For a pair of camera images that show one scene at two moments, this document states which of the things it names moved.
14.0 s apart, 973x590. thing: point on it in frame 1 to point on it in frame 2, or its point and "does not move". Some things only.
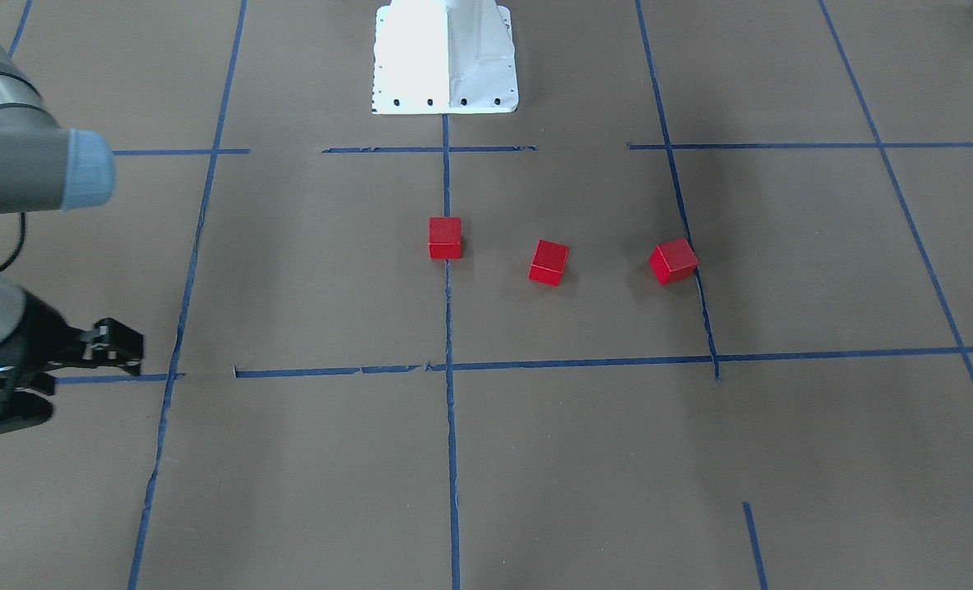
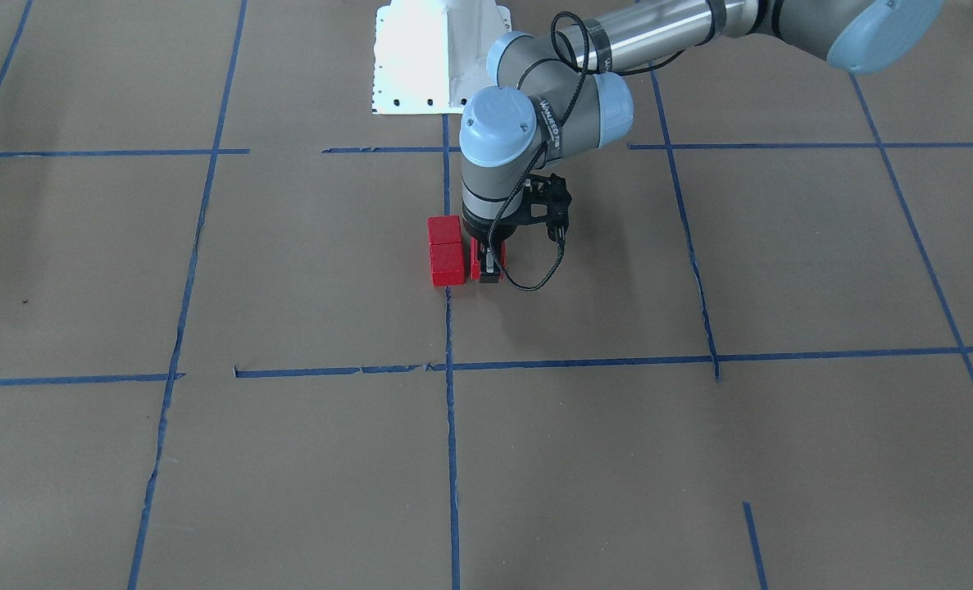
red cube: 673,260 to 475,265
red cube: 548,262 to 447,264
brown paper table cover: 825,404 does not move
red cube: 444,238 does not move
